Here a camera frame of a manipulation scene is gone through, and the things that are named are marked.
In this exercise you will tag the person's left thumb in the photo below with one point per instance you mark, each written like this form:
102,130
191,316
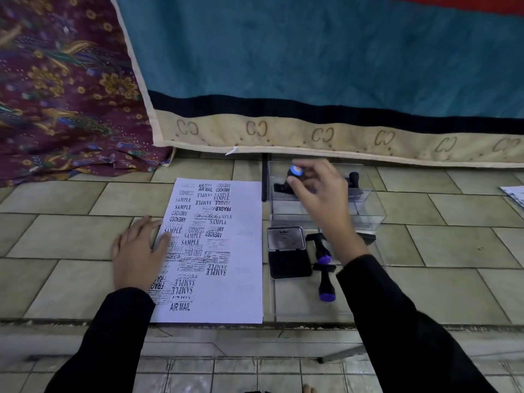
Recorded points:
163,244

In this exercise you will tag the clear plastic lid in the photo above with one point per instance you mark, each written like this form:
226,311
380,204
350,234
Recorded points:
303,300

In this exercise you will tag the black blue-capped rubber stamp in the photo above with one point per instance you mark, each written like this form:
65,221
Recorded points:
286,184

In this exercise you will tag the person's left forearm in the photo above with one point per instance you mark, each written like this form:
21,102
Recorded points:
110,339

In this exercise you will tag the red cloth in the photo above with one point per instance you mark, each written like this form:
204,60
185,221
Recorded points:
458,3

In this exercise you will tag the person's right hand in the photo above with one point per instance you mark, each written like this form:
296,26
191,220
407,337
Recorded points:
331,212

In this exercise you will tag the clear plastic box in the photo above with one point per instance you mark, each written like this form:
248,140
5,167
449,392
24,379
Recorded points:
368,210

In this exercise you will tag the person's left hand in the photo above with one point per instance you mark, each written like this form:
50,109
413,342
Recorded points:
137,257

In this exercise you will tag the person's foot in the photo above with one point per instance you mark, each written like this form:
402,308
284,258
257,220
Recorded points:
309,389

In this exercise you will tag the white printed paper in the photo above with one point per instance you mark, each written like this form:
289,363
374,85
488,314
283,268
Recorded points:
514,196

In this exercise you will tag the maroon floral cloth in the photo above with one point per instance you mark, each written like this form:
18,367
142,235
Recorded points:
61,89

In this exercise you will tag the black purple-capped rubber stamp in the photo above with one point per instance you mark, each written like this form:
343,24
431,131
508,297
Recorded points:
326,284
321,251

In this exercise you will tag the person's right thumb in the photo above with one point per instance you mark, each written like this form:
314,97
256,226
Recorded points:
298,190

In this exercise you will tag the teal blanket with beige border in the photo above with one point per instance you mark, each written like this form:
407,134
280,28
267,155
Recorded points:
311,65

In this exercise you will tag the person's right forearm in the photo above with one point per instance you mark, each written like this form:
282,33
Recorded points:
393,323

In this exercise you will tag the black open ink pad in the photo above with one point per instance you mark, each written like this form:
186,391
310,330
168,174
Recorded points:
288,253

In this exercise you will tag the white stamped paper sheet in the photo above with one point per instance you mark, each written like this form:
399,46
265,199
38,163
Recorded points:
229,257

